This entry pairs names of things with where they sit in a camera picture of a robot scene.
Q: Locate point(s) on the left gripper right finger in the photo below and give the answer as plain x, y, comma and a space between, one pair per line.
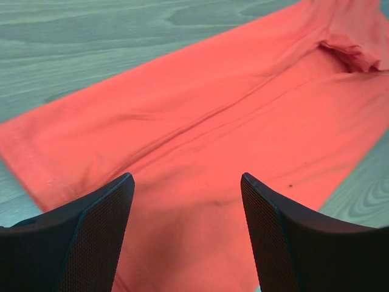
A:
298, 249

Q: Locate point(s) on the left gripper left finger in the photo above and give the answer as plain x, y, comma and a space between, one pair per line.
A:
75, 247

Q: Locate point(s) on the orange t shirt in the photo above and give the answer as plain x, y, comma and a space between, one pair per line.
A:
297, 98

